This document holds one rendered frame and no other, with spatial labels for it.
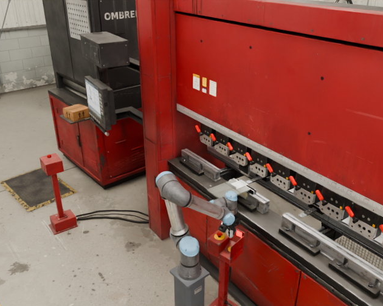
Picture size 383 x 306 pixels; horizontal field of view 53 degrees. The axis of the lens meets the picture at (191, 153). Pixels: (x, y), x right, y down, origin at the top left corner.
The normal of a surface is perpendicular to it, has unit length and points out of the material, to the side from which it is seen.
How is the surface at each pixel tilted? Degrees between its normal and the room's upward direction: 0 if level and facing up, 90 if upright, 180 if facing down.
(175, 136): 90
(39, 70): 90
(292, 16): 90
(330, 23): 90
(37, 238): 0
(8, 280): 0
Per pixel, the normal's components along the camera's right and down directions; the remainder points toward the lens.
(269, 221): 0.00, -0.89
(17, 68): 0.64, 0.34
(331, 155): -0.82, 0.25
